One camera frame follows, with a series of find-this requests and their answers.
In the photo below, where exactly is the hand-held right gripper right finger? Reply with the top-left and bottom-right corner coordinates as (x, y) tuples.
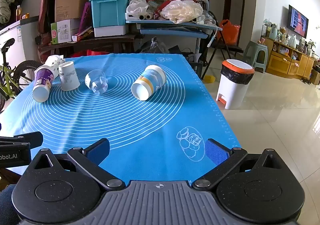
(192, 138), (283, 190)

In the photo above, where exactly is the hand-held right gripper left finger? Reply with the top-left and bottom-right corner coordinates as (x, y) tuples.
(32, 138), (126, 192)

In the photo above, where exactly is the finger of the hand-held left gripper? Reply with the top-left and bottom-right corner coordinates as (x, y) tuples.
(0, 131), (44, 149)

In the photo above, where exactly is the purple paper cup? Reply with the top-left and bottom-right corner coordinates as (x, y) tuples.
(32, 64), (54, 103)

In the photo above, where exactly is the clear plastic cup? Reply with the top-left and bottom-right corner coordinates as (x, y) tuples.
(85, 69), (109, 95)

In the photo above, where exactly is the white paper cup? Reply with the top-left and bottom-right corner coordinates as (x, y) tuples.
(58, 61), (81, 91)

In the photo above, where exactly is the blue and white printed cup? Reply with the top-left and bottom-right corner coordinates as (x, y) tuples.
(131, 65), (166, 101)

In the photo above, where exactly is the person's dark blue clothing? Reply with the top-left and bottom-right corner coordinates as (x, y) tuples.
(0, 184), (18, 225)

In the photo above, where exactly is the blue silicone mat with rings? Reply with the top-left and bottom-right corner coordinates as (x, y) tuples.
(0, 53), (242, 182)

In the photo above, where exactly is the white pedal bin orange lid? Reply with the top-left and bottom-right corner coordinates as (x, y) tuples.
(216, 59), (255, 110)

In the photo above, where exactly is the green bicycle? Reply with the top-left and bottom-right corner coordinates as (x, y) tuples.
(0, 38), (43, 113)

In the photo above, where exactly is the black folding chair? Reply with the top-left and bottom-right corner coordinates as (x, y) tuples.
(201, 11), (244, 79)

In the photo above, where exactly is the white chest freezer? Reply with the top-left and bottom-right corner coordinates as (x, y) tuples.
(0, 16), (40, 75)

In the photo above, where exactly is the green plastic stool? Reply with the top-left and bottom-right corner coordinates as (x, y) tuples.
(244, 40), (268, 73)

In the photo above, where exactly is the dark wooden table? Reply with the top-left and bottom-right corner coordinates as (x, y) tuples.
(37, 33), (143, 63)

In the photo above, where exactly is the green and white carton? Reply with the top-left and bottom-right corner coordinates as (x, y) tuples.
(51, 18), (87, 45)

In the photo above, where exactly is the wooden sideboard cabinet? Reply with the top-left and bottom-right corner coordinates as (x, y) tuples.
(261, 37), (320, 86)

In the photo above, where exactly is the crumpled clear plastic bag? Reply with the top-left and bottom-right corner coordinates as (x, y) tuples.
(150, 37), (171, 53)

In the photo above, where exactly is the white plastic box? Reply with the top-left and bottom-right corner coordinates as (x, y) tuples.
(94, 25), (129, 38)

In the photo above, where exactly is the orange plastic bag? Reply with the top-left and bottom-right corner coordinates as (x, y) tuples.
(217, 19), (241, 46)

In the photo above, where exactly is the blue study desk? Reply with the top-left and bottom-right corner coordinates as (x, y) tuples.
(125, 18), (223, 56)

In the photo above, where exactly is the pink plastic rack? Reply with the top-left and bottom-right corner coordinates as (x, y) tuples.
(79, 2), (92, 33)

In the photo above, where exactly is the teal plastic storage box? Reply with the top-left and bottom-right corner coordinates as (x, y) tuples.
(89, 0), (132, 27)

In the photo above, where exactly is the clear bag of yellowish goods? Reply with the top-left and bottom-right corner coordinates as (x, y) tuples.
(160, 0), (203, 24)

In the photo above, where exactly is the wall television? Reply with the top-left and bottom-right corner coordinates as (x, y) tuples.
(287, 4), (309, 38)

